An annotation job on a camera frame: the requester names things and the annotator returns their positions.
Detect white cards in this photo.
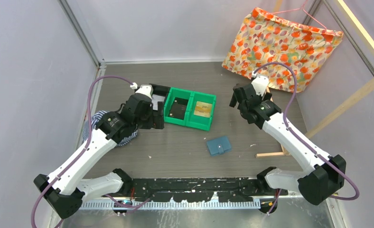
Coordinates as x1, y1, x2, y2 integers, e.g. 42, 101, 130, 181
151, 94, 165, 111

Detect blue card holder wallet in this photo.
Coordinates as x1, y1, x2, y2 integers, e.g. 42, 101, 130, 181
206, 136, 232, 156

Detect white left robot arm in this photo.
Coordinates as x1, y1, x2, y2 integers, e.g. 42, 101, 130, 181
34, 94, 164, 219

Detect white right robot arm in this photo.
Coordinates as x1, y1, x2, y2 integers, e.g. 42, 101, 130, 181
229, 84, 346, 205

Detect green bin with black card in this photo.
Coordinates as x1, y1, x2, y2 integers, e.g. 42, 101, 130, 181
164, 87, 193, 127

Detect black credit card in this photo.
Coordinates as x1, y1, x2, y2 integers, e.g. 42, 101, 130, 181
168, 97, 188, 120

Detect gold credit card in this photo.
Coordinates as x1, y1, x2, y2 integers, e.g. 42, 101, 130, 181
194, 101, 213, 118

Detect green bin with gold card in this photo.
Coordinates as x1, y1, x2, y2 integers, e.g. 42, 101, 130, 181
186, 92, 216, 131

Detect black plastic bin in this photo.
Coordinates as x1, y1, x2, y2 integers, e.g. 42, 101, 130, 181
151, 84, 170, 103

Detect blue striped cloth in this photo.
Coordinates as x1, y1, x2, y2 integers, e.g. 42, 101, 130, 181
81, 110, 138, 147

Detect floral orange fabric bag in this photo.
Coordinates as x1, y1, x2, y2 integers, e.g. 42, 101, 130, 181
222, 8, 344, 93

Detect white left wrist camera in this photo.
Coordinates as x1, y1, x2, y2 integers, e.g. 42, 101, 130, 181
130, 82, 153, 99

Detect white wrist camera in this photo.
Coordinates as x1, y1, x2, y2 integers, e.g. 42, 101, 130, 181
130, 82, 153, 99
251, 73, 269, 97

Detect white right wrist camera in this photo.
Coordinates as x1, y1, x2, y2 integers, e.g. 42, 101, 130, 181
251, 73, 269, 97

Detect wooden frame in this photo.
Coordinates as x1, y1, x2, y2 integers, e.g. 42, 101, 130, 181
271, 0, 374, 159

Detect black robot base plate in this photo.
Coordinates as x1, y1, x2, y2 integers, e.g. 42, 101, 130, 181
101, 178, 289, 204

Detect pink wire hanger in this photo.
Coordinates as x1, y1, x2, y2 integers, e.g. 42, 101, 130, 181
271, 0, 328, 30

